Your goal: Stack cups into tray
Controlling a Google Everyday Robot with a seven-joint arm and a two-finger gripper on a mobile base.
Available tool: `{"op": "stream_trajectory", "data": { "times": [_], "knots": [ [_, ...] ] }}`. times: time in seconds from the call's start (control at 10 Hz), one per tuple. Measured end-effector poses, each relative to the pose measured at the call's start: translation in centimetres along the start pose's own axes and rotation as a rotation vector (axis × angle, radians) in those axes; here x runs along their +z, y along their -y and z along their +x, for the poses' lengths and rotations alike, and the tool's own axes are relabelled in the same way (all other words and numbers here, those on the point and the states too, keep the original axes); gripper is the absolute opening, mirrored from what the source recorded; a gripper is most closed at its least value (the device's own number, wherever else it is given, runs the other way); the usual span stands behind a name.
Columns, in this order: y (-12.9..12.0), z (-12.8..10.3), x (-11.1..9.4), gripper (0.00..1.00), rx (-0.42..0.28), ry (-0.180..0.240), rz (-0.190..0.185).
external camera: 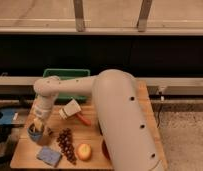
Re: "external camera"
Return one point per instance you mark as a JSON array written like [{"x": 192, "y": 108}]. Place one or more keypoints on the brown bowl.
[{"x": 105, "y": 150}]

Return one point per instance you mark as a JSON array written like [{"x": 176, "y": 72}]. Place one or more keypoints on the yellow apple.
[{"x": 84, "y": 152}]

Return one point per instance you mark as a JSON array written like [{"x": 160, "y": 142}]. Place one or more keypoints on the metal fork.
[{"x": 49, "y": 131}]

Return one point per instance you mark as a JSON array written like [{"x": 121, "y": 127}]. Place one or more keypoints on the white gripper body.
[{"x": 43, "y": 109}]

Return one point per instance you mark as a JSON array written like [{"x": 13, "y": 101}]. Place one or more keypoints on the blue cup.
[{"x": 34, "y": 135}]

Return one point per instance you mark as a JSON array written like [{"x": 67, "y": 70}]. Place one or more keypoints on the bunch of dark grapes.
[{"x": 65, "y": 142}]

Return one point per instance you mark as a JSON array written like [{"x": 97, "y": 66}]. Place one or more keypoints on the green plastic tray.
[{"x": 65, "y": 74}]

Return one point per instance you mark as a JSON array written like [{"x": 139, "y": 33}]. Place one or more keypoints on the blue object at left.
[{"x": 7, "y": 116}]

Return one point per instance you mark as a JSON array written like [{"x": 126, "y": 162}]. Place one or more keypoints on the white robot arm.
[{"x": 114, "y": 94}]

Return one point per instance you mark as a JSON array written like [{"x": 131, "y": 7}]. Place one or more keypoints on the yellow gripper fingers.
[{"x": 38, "y": 124}]

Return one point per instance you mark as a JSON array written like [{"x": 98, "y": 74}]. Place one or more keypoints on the blue sponge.
[{"x": 49, "y": 156}]

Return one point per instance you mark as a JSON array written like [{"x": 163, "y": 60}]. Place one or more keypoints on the orange carrot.
[{"x": 84, "y": 120}]

